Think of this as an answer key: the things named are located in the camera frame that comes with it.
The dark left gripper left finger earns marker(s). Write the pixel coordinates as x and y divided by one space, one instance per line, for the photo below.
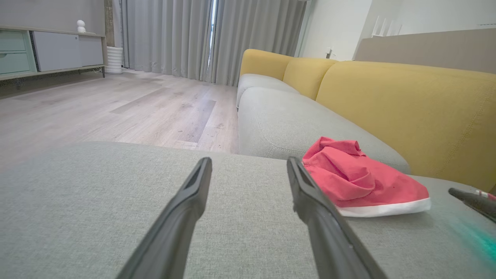
170 240

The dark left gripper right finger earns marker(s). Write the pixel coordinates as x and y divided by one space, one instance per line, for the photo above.
333 252

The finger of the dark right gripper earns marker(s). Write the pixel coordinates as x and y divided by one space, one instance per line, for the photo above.
480 205

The red numbered basketball jersey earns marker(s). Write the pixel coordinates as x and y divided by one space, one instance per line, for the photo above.
348 182

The grey and yellow sofa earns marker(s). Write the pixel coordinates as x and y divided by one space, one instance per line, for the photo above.
77 213

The wide yellow sofa backrest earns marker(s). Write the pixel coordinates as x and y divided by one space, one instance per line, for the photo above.
407 116

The grey sofa seat cushion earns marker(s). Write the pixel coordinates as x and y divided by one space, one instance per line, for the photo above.
255 83
279 124

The beige partition panel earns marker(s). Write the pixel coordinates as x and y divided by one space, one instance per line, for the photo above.
426 50

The small yellow sofa backrest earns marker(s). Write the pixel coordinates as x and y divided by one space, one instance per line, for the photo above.
263 62
306 75

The white ribbed cylinder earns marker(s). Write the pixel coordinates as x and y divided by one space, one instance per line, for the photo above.
114 60

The white slatted rack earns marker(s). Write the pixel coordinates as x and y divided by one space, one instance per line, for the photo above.
385 28

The grey curtain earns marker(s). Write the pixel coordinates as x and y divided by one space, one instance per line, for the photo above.
259 31
166 35

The grey mint sideboard cabinet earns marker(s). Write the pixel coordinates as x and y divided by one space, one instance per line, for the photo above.
58 50

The small white figurine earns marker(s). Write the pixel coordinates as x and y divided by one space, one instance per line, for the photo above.
81 26

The small white wall device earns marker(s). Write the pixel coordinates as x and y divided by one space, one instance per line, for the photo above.
329 53

